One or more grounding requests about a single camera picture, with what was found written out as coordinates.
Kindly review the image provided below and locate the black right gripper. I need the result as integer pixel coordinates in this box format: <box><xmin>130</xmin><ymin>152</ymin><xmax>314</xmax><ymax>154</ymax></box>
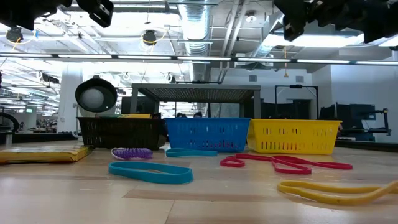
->
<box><xmin>272</xmin><ymin>0</ymin><xmax>398</xmax><ymax>44</ymax></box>

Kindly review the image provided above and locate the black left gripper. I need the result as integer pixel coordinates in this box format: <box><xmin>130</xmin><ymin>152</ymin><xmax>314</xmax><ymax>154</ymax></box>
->
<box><xmin>0</xmin><ymin>0</ymin><xmax>115</xmax><ymax>32</ymax></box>

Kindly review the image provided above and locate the yellow Crayola crayon box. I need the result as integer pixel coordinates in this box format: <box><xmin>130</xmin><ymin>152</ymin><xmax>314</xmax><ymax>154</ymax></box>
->
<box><xmin>0</xmin><ymin>145</ymin><xmax>90</xmax><ymax>165</ymax></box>
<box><xmin>94</xmin><ymin>113</ymin><xmax>154</xmax><ymax>119</ymax></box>

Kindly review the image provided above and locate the purple spiral hair tie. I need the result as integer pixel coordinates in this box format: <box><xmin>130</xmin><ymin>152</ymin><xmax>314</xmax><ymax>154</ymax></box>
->
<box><xmin>111</xmin><ymin>147</ymin><xmax>154</xmax><ymax>161</ymax></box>

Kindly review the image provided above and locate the red rubber band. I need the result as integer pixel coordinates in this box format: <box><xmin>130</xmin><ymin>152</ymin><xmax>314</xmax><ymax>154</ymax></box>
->
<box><xmin>220</xmin><ymin>152</ymin><xmax>354</xmax><ymax>175</ymax></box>

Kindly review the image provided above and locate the blue rubber band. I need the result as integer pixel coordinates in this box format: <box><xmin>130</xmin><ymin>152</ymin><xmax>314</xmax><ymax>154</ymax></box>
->
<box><xmin>108</xmin><ymin>160</ymin><xmax>195</xmax><ymax>185</ymax></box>
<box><xmin>165</xmin><ymin>147</ymin><xmax>219</xmax><ymax>158</ymax></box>

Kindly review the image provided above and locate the white ceiling dome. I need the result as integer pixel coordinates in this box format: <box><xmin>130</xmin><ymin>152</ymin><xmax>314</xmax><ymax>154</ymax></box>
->
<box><xmin>244</xmin><ymin>10</ymin><xmax>258</xmax><ymax>24</ymax></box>

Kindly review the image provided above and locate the white square column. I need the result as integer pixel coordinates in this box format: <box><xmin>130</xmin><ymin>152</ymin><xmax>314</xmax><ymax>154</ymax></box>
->
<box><xmin>57</xmin><ymin>67</ymin><xmax>84</xmax><ymax>134</ymax></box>

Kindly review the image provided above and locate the long ceiling light strip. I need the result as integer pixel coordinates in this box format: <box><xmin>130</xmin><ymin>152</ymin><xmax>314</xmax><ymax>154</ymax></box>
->
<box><xmin>0</xmin><ymin>52</ymin><xmax>398</xmax><ymax>65</ymax></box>

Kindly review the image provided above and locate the black screen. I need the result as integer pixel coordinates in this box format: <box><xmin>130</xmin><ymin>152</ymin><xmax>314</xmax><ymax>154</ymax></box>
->
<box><xmin>120</xmin><ymin>96</ymin><xmax>160</xmax><ymax>119</ymax></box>

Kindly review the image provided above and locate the yellow plastic basket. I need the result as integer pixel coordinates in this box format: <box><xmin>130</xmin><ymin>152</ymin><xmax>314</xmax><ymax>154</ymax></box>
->
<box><xmin>247</xmin><ymin>118</ymin><xmax>343</xmax><ymax>156</ymax></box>

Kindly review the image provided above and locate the dark workstation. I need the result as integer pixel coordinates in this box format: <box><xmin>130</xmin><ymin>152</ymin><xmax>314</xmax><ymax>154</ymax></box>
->
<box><xmin>319</xmin><ymin>103</ymin><xmax>392</xmax><ymax>142</ymax></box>

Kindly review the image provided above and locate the grey perforated metal riser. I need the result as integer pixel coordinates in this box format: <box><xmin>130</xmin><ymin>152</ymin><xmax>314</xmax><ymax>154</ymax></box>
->
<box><xmin>129</xmin><ymin>82</ymin><xmax>262</xmax><ymax>121</ymax></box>

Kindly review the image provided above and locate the black plastic basket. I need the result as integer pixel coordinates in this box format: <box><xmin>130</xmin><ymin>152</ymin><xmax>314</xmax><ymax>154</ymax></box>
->
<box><xmin>77</xmin><ymin>116</ymin><xmax>167</xmax><ymax>151</ymax></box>

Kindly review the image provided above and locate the blue plastic basket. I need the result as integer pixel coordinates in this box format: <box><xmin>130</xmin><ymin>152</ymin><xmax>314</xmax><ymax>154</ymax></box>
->
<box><xmin>165</xmin><ymin>117</ymin><xmax>252</xmax><ymax>153</ymax></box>

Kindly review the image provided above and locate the yellow rubber band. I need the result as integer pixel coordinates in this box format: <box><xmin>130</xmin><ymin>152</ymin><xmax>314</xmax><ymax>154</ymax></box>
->
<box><xmin>277</xmin><ymin>179</ymin><xmax>398</xmax><ymax>206</ymax></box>

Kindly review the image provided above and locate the silver slanted ventilation duct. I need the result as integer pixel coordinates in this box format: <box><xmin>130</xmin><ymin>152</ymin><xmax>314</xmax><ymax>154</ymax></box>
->
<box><xmin>248</xmin><ymin>12</ymin><xmax>284</xmax><ymax>60</ymax></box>

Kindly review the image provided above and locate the yellow hanging cord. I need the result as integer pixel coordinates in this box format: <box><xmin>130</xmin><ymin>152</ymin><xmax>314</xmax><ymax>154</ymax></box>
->
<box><xmin>282</xmin><ymin>45</ymin><xmax>289</xmax><ymax>78</ymax></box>

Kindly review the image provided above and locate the black ceiling camera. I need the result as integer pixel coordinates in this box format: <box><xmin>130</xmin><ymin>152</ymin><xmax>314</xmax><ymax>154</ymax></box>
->
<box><xmin>5</xmin><ymin>26</ymin><xmax>25</xmax><ymax>44</ymax></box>
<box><xmin>141</xmin><ymin>29</ymin><xmax>160</xmax><ymax>47</ymax></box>

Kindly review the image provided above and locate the black metal frame stand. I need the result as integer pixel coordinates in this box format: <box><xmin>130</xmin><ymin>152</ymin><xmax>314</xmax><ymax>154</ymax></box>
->
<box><xmin>274</xmin><ymin>84</ymin><xmax>320</xmax><ymax>121</ymax></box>

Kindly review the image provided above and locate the silver ribbed ventilation duct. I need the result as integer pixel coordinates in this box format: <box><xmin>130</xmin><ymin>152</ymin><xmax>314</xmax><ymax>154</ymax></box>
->
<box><xmin>177</xmin><ymin>0</ymin><xmax>215</xmax><ymax>83</ymax></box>

